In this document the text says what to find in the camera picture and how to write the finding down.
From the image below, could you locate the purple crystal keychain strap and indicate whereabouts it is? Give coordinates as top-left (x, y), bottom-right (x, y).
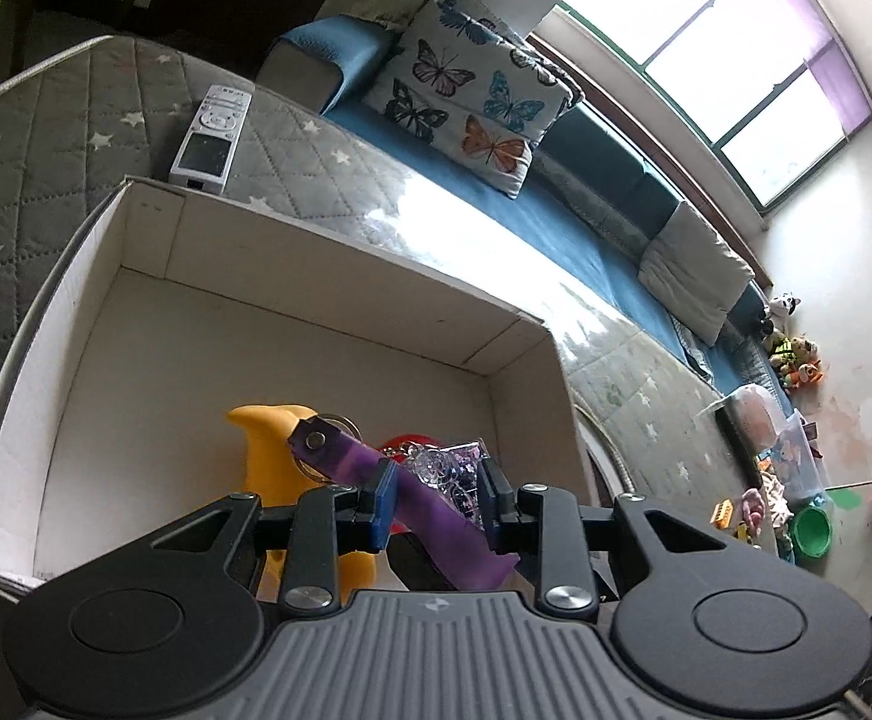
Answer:
top-left (286, 409), bottom-right (522, 592)

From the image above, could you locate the orange rubber duck toy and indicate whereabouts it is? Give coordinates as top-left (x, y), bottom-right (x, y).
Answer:
top-left (226, 405), bottom-right (377, 601)

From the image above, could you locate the stuffed toys pile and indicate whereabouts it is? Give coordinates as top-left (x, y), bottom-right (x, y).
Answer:
top-left (760, 293), bottom-right (825, 394)

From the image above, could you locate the grey star quilted mat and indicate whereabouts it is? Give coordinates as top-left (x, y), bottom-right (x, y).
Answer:
top-left (0, 37), bottom-right (748, 512)

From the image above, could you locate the window with green frame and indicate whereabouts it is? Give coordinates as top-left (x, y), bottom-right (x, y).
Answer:
top-left (537, 0), bottom-right (872, 215)

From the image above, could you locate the clear plastic toy bin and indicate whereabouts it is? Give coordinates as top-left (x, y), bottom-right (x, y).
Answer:
top-left (758, 411), bottom-right (825, 505)

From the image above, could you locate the green plastic bowl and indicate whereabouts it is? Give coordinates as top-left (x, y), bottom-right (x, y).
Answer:
top-left (790, 505), bottom-right (833, 561)

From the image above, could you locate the grey sofa cushion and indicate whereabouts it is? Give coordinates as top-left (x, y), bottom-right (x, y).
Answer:
top-left (637, 202), bottom-right (755, 346)

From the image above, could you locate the white cardboard box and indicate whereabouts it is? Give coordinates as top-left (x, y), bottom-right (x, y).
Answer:
top-left (0, 179), bottom-right (595, 600)

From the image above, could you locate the red ball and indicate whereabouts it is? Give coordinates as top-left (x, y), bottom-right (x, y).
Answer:
top-left (377, 434), bottom-right (442, 463)

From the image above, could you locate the butterfly print pillow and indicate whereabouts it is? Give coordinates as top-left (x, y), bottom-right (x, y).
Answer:
top-left (362, 0), bottom-right (582, 199)

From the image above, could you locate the white remote control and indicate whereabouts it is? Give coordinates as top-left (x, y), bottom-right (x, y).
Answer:
top-left (169, 85), bottom-right (253, 195)

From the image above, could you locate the blue sofa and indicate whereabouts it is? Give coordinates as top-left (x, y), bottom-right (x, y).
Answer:
top-left (257, 15), bottom-right (783, 395)

